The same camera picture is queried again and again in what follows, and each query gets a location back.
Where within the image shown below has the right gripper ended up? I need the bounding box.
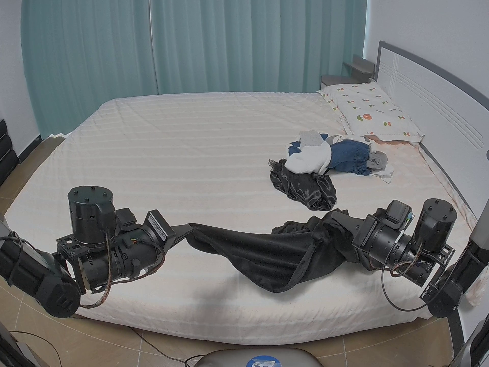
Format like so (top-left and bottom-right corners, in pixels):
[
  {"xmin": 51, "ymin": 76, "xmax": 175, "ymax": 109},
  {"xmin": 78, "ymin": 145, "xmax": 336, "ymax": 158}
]
[{"xmin": 329, "ymin": 211, "xmax": 418, "ymax": 271}]

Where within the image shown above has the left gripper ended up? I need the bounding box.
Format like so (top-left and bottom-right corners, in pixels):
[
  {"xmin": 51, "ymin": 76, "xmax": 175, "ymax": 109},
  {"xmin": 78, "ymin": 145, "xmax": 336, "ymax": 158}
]
[{"xmin": 81, "ymin": 209, "xmax": 196, "ymax": 291}]

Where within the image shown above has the black T-shirt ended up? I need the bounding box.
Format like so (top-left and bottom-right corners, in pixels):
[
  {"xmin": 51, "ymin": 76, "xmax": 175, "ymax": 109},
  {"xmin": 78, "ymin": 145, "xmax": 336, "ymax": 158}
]
[{"xmin": 186, "ymin": 208, "xmax": 388, "ymax": 293}]

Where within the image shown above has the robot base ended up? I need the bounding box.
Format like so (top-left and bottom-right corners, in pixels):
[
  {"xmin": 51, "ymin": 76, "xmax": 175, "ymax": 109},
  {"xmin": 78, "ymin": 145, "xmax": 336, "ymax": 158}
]
[{"xmin": 199, "ymin": 348, "xmax": 318, "ymax": 367}]

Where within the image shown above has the pile of clothes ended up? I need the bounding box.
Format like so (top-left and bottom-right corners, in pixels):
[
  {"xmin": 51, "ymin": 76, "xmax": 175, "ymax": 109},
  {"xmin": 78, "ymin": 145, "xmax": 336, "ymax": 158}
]
[{"xmin": 284, "ymin": 130, "xmax": 395, "ymax": 184}]

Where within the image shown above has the bed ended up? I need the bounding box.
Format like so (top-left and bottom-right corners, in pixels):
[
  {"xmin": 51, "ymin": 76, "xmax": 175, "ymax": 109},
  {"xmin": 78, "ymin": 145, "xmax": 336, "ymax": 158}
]
[{"xmin": 3, "ymin": 41, "xmax": 489, "ymax": 355}]

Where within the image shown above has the black satin garment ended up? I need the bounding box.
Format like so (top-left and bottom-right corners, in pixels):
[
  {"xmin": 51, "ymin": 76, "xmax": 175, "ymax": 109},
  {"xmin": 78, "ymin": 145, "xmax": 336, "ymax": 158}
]
[{"xmin": 269, "ymin": 158, "xmax": 337, "ymax": 211}]

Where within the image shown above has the white printed pillow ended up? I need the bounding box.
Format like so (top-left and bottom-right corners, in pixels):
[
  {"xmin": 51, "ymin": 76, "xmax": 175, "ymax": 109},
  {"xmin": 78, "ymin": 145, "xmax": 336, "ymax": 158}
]
[{"xmin": 317, "ymin": 82, "xmax": 425, "ymax": 143}]

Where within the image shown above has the grey bedside table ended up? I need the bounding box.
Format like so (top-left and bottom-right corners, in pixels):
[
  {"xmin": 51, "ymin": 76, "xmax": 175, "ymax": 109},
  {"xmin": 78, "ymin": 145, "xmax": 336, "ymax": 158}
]
[{"xmin": 320, "ymin": 55, "xmax": 376, "ymax": 89}]

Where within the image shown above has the black chest of drawers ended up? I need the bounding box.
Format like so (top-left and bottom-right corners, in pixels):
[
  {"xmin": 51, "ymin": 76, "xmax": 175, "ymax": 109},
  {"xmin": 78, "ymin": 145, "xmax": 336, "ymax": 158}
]
[{"xmin": 0, "ymin": 119, "xmax": 20, "ymax": 186}]

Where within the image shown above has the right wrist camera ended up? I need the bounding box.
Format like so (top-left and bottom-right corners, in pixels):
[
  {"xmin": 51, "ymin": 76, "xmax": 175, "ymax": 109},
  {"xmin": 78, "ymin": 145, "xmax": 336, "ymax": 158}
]
[{"xmin": 385, "ymin": 200, "xmax": 414, "ymax": 230}]

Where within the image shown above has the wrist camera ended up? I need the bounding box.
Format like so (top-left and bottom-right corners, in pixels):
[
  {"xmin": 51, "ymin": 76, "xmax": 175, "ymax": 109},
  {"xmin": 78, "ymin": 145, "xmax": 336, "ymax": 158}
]
[
  {"xmin": 385, "ymin": 200, "xmax": 414, "ymax": 230},
  {"xmin": 115, "ymin": 207, "xmax": 140, "ymax": 233}
]

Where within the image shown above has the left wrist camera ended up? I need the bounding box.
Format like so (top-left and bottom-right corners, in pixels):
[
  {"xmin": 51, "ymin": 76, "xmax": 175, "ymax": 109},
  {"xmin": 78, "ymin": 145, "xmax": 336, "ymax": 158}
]
[{"xmin": 115, "ymin": 207, "xmax": 140, "ymax": 233}]

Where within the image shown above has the black cable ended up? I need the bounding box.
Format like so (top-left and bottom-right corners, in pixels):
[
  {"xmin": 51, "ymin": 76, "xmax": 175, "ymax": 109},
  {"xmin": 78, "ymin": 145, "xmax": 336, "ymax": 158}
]
[
  {"xmin": 8, "ymin": 330, "xmax": 62, "ymax": 367},
  {"xmin": 383, "ymin": 266, "xmax": 433, "ymax": 313},
  {"xmin": 126, "ymin": 325, "xmax": 209, "ymax": 367},
  {"xmin": 79, "ymin": 239, "xmax": 113, "ymax": 309}
]

